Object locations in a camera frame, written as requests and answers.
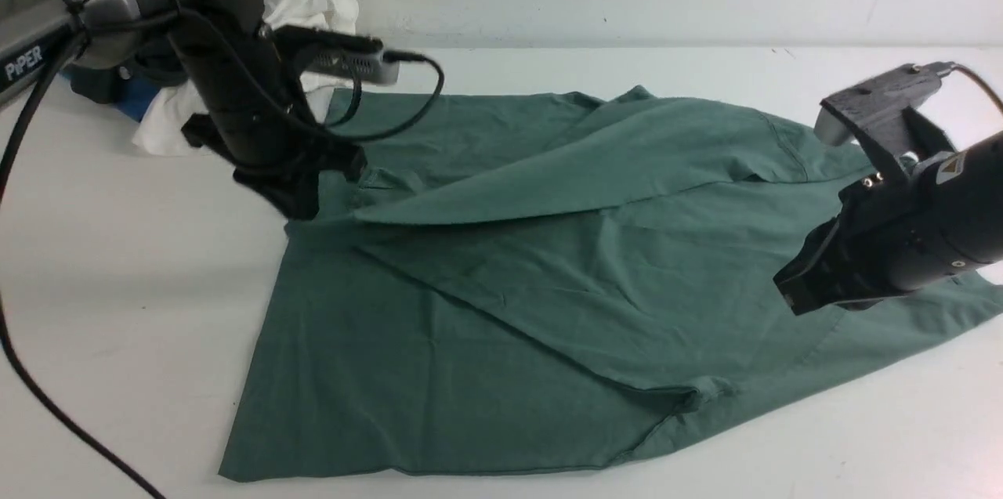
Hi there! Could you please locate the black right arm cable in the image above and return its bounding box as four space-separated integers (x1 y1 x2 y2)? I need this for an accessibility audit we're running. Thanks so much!
944 63 1003 112

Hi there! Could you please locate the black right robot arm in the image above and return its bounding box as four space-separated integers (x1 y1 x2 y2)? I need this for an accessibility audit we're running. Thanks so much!
773 135 1002 316

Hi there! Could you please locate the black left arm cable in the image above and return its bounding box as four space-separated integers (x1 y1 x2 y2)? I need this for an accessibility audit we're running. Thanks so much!
0 9 446 499

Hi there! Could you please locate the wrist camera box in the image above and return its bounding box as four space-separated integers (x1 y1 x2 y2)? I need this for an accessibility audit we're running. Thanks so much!
273 25 399 86
814 61 955 182

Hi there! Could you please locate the blue crumpled garment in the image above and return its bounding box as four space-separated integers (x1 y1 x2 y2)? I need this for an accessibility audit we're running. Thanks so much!
61 66 160 123

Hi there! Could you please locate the white crumpled garment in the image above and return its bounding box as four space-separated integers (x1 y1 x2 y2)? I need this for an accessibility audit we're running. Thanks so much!
132 0 361 157

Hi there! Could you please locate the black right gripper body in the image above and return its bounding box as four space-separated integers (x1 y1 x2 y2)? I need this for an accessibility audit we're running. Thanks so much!
773 170 925 316

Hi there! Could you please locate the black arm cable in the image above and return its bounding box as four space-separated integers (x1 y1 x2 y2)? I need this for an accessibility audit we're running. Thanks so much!
944 63 1003 112
0 9 446 499

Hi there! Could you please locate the green long-sleeve shirt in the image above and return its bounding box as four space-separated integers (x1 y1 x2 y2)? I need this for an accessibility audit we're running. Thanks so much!
219 86 1001 483

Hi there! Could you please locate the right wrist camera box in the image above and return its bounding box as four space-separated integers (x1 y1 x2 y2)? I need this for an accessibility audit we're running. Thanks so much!
814 61 955 182

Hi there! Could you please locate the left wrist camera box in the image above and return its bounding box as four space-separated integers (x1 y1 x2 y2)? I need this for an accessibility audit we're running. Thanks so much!
273 25 399 86

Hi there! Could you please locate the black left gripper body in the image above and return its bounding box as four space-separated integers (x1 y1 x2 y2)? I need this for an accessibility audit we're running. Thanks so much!
168 13 367 221

